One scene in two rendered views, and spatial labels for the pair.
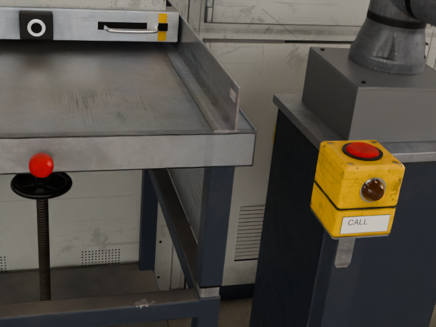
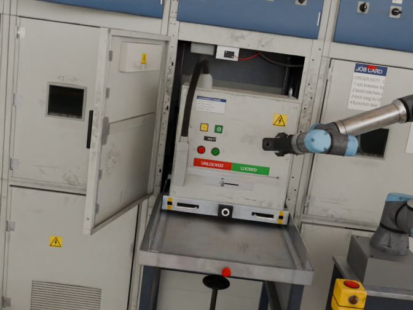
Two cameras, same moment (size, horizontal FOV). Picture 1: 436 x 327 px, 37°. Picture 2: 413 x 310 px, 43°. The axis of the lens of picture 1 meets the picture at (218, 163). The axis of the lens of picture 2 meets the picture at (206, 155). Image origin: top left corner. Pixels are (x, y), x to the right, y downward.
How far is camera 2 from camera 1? 0.94 m
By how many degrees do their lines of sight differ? 20
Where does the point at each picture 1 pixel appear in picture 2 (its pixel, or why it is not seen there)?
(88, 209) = (231, 302)
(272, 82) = (336, 248)
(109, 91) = (254, 245)
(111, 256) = not seen: outside the picture
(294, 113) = (340, 266)
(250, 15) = (327, 213)
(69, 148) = (236, 267)
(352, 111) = (365, 269)
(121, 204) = (248, 302)
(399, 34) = (393, 235)
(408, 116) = (394, 275)
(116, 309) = not seen: outside the picture
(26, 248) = not seen: outside the picture
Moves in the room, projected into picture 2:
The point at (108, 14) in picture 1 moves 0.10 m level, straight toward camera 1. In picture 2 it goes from (257, 209) to (256, 216)
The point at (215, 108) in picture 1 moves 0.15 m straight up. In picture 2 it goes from (298, 259) to (305, 220)
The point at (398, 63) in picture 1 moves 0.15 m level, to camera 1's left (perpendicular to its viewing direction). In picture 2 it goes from (392, 249) to (353, 240)
